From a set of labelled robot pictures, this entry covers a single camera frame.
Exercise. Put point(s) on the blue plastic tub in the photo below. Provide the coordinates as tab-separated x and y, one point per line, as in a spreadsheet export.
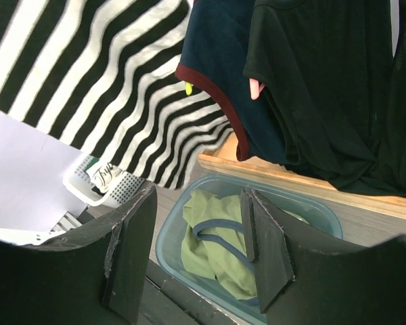
172	233

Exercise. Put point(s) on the pink hanger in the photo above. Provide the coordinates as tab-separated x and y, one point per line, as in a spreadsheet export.
256	87

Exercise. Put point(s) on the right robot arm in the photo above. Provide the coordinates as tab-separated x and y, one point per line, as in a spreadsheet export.
20	233

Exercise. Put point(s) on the striped tank top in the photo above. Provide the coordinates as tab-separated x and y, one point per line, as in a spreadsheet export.
100	76

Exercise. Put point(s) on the black tank top on pink hanger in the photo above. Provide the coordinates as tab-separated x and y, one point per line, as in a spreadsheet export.
337	85

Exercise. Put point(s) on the white laundry basket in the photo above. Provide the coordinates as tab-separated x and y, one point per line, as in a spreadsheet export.
78	183

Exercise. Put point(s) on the wooden clothes rack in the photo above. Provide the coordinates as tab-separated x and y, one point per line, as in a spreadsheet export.
224	161

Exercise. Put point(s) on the navy maroon-trim tank top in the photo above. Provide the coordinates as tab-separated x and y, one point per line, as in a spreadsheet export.
213	58

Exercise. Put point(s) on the green tank top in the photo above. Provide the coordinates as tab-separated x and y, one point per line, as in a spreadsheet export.
214	246

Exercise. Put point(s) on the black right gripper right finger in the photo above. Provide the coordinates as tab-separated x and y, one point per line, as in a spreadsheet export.
305	276

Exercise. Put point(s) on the neon yellow hanger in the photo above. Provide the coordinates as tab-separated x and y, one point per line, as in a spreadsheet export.
188	88

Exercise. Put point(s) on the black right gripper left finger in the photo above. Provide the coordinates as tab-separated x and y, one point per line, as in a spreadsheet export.
93	274

